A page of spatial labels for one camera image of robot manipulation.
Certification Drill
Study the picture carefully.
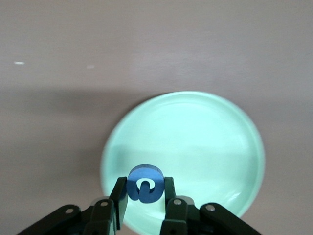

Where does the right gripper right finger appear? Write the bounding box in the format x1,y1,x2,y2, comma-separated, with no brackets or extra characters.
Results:
158,176,264,235

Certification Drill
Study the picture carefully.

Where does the light green plate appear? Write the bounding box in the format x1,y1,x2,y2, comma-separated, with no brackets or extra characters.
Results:
100,91,267,233

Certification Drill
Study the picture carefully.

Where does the blue foam letter G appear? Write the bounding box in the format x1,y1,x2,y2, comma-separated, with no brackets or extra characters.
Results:
126,164,164,204

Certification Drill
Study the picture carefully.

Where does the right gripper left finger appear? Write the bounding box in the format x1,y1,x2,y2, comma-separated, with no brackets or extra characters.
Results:
18,176,129,235

